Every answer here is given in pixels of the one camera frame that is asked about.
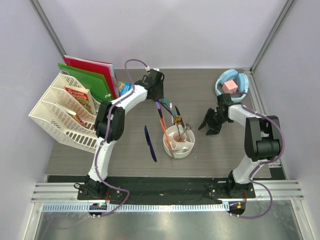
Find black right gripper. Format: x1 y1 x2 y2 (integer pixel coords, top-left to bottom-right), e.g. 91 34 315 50
198 108 229 136

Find gold spoon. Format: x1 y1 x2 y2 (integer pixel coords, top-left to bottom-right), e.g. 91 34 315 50
173 115 182 142

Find white round divided container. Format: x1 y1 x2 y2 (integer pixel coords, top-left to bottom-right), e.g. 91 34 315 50
163 125 195 159

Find orange chopstick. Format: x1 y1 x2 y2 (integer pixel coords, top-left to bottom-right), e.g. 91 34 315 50
160 119 172 150

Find purple metallic spoon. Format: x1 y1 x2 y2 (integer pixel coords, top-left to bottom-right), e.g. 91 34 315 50
155 101 166 125

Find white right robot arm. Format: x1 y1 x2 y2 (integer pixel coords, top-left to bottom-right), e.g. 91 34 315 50
198 93 285 198

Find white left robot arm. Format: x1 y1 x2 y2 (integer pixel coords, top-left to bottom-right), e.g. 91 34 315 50
85 68 165 200

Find teal spoon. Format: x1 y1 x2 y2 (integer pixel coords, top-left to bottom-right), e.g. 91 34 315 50
159 98 177 120

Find blue card box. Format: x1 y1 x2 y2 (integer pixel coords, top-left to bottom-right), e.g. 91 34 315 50
118 81 133 96

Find pink cube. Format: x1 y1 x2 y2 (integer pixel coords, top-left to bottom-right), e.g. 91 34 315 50
222 80 238 94

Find light blue headphones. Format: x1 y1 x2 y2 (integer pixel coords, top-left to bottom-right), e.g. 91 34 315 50
214 69 250 103

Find red folder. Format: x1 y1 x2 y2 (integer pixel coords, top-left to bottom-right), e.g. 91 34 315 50
63 55 120 99

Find green folder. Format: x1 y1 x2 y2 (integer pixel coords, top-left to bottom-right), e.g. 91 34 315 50
57 63 114 103

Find blue metallic knife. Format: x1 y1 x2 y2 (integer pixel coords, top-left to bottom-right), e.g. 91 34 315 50
144 125 157 162

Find white plastic file organizer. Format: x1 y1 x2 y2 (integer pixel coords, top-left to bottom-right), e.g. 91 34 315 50
29 71 97 153

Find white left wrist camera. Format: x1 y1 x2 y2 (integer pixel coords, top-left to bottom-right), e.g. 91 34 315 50
145 65 160 73

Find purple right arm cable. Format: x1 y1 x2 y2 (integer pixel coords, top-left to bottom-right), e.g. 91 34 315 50
229 92 286 220

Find white slotted cable duct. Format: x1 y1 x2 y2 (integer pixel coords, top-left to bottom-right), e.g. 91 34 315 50
42 202 229 213

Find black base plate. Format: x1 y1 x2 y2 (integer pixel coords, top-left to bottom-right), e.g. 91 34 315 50
73 176 256 206

